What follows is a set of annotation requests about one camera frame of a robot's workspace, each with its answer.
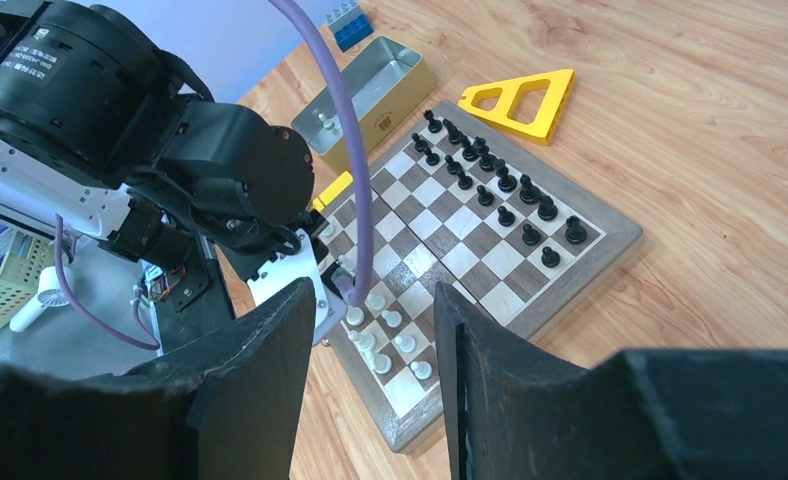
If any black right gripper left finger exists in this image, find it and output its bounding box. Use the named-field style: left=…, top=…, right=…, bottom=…
left=0, top=278, right=316, bottom=479

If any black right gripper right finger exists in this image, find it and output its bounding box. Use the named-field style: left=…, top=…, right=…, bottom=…
left=434, top=283, right=788, bottom=479

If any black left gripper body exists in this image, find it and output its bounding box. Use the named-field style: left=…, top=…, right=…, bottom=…
left=221, top=221, right=329, bottom=281

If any small yellow rectangular block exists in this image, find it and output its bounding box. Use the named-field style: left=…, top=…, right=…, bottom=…
left=312, top=171, right=353, bottom=211

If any white chess queen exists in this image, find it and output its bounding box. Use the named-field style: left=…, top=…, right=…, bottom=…
left=363, top=351, right=393, bottom=375

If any white chess king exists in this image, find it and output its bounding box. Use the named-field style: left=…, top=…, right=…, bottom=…
left=347, top=330, right=376, bottom=352

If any gold tin with white pieces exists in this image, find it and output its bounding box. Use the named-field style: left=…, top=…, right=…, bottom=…
left=291, top=36, right=437, bottom=174

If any wooden chess board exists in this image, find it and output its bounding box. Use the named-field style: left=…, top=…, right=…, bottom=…
left=327, top=100, right=643, bottom=454

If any yellow triangle frame block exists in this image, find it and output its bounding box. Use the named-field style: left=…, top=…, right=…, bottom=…
left=457, top=69, right=576, bottom=146

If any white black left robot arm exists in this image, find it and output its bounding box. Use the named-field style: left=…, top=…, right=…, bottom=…
left=0, top=1, right=314, bottom=278

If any black chess pieces row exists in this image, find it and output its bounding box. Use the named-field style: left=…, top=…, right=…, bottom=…
left=385, top=110, right=604, bottom=282

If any blue lego brick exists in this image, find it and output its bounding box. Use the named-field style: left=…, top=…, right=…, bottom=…
left=325, top=0, right=374, bottom=52

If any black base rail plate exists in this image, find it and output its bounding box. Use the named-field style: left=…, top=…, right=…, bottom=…
left=154, top=257, right=236, bottom=354

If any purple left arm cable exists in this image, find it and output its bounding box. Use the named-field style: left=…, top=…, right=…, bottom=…
left=52, top=0, right=375, bottom=351

